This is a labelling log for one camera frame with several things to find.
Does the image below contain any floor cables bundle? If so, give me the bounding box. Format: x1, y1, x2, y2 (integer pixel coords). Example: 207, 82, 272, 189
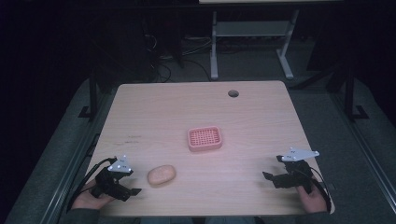
141, 32, 213, 82

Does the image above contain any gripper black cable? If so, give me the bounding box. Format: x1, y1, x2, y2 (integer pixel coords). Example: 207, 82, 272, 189
65, 157, 119, 214
308, 166, 332, 213

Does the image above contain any pink soap dish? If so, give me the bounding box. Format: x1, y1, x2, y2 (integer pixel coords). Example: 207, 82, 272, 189
187, 125, 223, 153

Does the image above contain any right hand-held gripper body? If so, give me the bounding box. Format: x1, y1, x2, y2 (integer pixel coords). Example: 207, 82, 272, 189
270, 147, 320, 194

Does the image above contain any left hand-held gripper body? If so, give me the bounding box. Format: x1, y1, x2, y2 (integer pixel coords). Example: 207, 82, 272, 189
90, 154, 134, 203

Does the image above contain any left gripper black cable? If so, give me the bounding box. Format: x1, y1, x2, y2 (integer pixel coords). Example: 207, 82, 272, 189
65, 157, 119, 214

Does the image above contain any person's right hand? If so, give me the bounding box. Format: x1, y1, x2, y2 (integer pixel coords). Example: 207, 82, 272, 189
295, 181, 329, 214

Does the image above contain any person's right sleeve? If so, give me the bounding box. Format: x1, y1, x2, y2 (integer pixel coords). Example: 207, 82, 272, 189
267, 210, 335, 224

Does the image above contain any black stand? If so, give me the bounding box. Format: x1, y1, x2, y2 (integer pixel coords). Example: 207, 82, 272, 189
78, 69, 99, 120
342, 63, 371, 121

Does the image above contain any white metal stand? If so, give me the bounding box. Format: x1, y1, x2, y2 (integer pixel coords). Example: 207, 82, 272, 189
209, 8, 301, 81

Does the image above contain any person's left hand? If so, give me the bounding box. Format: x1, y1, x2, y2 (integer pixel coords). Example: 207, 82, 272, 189
71, 179, 117, 211

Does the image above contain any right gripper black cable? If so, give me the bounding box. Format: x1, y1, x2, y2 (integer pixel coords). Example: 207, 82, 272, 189
308, 166, 332, 213

